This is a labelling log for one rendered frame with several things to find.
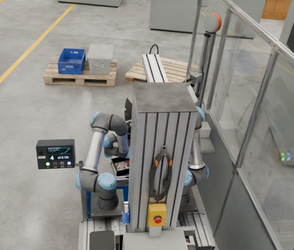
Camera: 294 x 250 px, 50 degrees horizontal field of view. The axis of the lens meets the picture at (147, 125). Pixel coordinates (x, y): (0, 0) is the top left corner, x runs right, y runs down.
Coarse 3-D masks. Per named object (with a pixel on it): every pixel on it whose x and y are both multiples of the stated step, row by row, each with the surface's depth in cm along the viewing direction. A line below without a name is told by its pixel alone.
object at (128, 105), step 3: (126, 99) 304; (126, 102) 303; (129, 102) 296; (126, 105) 302; (129, 105) 296; (126, 108) 302; (129, 108) 296; (126, 111) 303; (129, 111) 297; (129, 114) 299; (126, 117) 304; (129, 117) 300; (126, 120) 305
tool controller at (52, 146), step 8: (40, 144) 224; (48, 144) 225; (56, 144) 225; (64, 144) 225; (72, 144) 226; (40, 152) 223; (48, 152) 225; (56, 152) 226; (64, 152) 227; (72, 152) 228; (40, 160) 226; (48, 160) 227; (56, 160) 228; (64, 160) 229; (72, 160) 230; (40, 168) 229; (48, 168) 230; (56, 168) 231
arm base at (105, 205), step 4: (116, 196) 209; (96, 200) 210; (100, 200) 206; (104, 200) 204; (108, 200) 204; (112, 200) 206; (116, 200) 209; (96, 204) 211; (100, 204) 208; (104, 204) 205; (108, 204) 205; (112, 204) 207; (116, 204) 209; (100, 208) 208; (104, 208) 206; (108, 208) 206; (112, 208) 208
